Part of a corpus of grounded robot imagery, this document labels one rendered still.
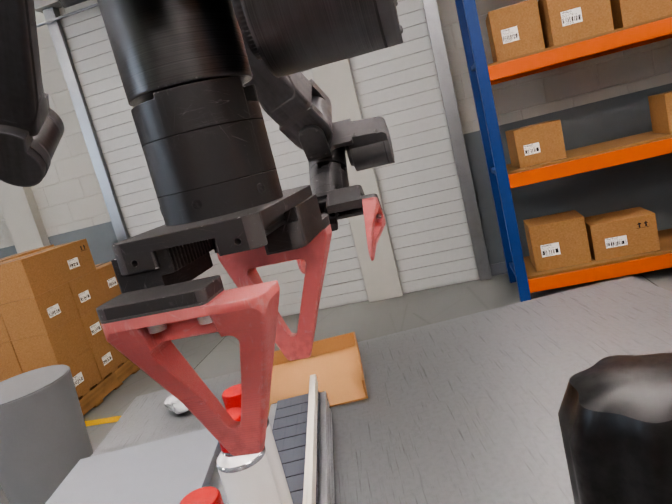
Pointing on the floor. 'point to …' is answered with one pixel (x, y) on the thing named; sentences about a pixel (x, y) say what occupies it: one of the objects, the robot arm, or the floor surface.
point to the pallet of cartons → (60, 318)
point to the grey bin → (40, 433)
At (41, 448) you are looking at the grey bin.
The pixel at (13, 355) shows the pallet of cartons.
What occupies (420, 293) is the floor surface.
